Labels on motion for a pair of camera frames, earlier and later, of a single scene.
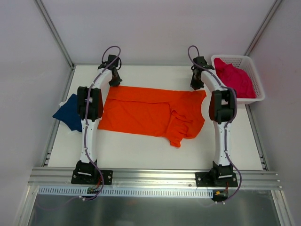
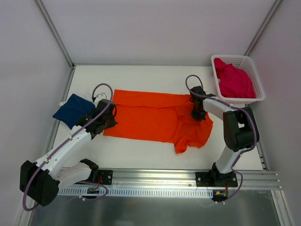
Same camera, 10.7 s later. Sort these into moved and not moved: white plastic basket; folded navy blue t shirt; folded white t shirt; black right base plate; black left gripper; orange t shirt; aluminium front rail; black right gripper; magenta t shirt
Moved: orange t shirt; black right gripper; black left gripper
Not moved: white plastic basket; aluminium front rail; folded white t shirt; black right base plate; magenta t shirt; folded navy blue t shirt
